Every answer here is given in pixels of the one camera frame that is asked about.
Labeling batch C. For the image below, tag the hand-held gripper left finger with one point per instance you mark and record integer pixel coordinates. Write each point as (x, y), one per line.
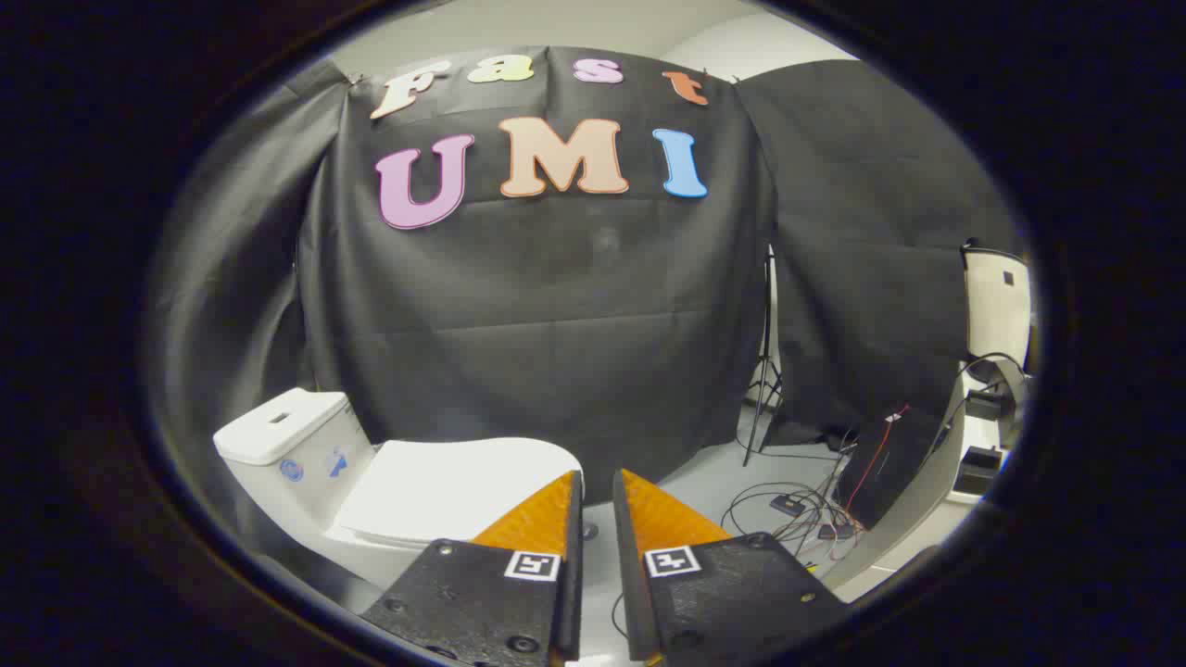
(567, 574)

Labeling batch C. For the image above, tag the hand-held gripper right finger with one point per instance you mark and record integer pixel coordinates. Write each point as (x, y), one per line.
(630, 574)

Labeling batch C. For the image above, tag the white toilet lid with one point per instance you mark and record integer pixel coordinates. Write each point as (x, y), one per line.
(445, 482)

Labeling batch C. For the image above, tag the white ceramic toilet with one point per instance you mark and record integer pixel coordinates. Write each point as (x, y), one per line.
(278, 428)

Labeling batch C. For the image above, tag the small black adapter box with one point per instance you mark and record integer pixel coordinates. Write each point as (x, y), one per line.
(788, 505)

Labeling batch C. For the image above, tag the black tripod stand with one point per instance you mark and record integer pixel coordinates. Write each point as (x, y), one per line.
(765, 371)

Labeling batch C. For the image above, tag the black backdrop cloth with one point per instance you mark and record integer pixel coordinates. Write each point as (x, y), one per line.
(556, 306)

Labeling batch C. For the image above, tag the small black device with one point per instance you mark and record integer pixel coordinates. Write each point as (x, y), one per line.
(978, 469)
(988, 404)

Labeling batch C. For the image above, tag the plain black hanging cloth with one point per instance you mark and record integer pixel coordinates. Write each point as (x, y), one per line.
(871, 232)
(236, 278)

